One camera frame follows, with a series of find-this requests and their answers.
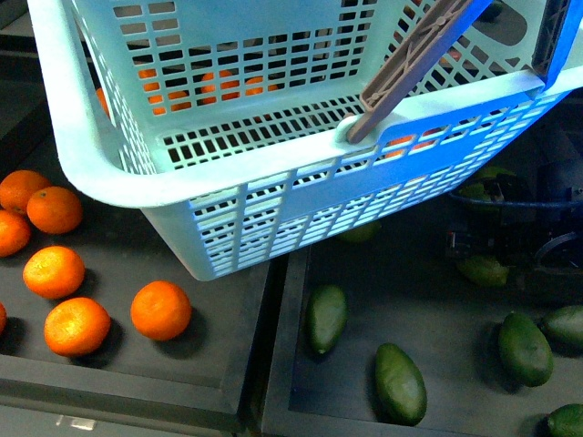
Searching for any light blue plastic basket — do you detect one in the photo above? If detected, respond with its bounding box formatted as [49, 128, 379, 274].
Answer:
[28, 1, 582, 280]

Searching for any orange tangerine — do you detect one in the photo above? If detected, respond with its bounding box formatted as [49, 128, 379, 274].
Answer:
[1, 209, 32, 258]
[26, 186, 83, 235]
[1, 169, 52, 215]
[130, 280, 192, 341]
[23, 246, 86, 300]
[44, 297, 111, 358]

